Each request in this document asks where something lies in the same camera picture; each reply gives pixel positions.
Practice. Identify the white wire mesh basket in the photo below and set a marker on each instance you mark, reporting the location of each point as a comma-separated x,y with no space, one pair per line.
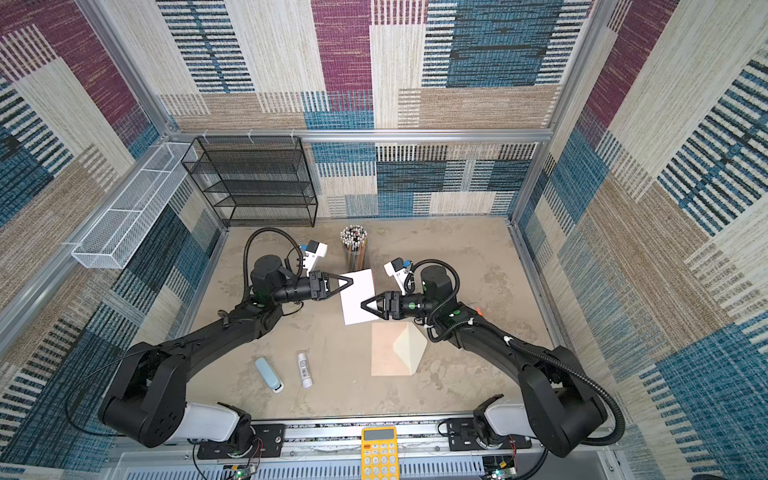
116,236

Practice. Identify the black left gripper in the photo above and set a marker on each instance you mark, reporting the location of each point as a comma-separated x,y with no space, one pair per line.
319,292

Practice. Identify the pink paper envelope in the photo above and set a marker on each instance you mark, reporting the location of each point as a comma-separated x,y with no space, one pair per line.
396,349

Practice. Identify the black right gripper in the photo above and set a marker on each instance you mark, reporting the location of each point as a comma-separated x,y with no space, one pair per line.
392,305

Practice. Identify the aluminium front rail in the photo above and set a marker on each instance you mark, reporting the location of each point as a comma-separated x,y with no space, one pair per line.
330,448

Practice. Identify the yellow calculator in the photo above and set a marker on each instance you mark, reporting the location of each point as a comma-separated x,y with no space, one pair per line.
379,454

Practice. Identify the pink lined letter paper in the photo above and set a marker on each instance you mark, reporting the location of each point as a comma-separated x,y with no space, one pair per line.
362,288

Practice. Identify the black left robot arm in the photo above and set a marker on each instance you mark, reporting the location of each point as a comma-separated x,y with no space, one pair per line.
146,399

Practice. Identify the black wire mesh shelf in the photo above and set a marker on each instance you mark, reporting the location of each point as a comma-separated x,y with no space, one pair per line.
254,181

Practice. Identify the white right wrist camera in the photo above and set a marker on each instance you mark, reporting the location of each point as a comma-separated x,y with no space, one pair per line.
398,266

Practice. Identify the white glue stick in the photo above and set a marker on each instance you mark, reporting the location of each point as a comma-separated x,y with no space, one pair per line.
304,370

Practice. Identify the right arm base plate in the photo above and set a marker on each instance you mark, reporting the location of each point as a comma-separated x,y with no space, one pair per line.
465,434

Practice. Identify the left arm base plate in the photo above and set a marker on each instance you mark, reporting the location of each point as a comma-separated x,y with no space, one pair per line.
267,441

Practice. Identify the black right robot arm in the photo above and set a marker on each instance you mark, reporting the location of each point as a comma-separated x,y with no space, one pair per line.
565,408

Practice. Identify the pencil holder cup with pencils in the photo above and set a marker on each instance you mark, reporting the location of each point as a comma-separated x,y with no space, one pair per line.
354,240

